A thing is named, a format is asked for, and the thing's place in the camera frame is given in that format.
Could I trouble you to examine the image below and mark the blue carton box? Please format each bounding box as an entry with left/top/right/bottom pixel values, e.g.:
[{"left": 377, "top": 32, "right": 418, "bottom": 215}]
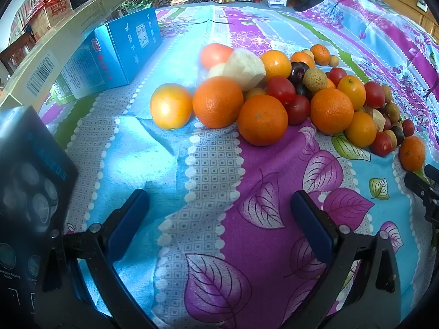
[{"left": 57, "top": 7, "right": 163, "bottom": 100}]

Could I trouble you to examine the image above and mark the dark cloth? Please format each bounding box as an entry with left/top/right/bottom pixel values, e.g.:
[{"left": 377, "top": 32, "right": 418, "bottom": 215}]
[{"left": 293, "top": 0, "right": 335, "bottom": 12}]

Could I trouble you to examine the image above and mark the pile of oranges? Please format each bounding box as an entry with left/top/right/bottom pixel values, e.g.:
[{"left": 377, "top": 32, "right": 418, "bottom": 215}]
[{"left": 150, "top": 43, "right": 426, "bottom": 172}]

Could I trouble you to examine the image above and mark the large pale sugarcane chunk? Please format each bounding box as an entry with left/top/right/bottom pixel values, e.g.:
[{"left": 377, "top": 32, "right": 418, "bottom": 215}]
[{"left": 223, "top": 49, "right": 267, "bottom": 92}]

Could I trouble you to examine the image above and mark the black shaver box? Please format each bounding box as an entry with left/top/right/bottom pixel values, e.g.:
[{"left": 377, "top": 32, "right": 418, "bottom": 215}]
[{"left": 0, "top": 106, "right": 80, "bottom": 329}]

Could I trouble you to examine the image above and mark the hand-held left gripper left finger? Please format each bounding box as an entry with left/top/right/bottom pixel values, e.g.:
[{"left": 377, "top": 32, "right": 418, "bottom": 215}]
[{"left": 34, "top": 188, "right": 162, "bottom": 329}]

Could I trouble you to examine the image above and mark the large orange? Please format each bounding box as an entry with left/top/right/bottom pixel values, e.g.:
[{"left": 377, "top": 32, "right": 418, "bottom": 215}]
[{"left": 238, "top": 95, "right": 289, "bottom": 147}]

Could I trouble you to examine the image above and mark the floral printed bedsheet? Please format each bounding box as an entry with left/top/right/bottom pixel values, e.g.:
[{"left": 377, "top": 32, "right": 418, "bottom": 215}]
[{"left": 36, "top": 2, "right": 439, "bottom": 329}]

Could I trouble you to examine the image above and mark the cardboard box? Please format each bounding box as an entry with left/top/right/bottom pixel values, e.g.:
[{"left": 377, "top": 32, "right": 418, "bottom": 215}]
[{"left": 24, "top": 0, "right": 74, "bottom": 38}]

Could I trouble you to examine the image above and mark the long gold gift box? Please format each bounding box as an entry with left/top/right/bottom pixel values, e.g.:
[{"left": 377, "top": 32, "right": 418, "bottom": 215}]
[{"left": 0, "top": 0, "right": 134, "bottom": 108}]

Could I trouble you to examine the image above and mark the wooden headboard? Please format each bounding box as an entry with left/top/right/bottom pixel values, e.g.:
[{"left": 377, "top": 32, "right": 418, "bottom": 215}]
[{"left": 364, "top": 0, "right": 439, "bottom": 42}]

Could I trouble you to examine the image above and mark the dark wooden table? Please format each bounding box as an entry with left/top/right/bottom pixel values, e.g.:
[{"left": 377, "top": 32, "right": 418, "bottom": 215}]
[{"left": 0, "top": 32, "right": 36, "bottom": 76}]

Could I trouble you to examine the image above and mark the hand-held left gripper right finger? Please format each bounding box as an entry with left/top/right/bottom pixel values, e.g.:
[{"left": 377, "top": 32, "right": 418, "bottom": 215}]
[{"left": 285, "top": 190, "right": 402, "bottom": 329}]

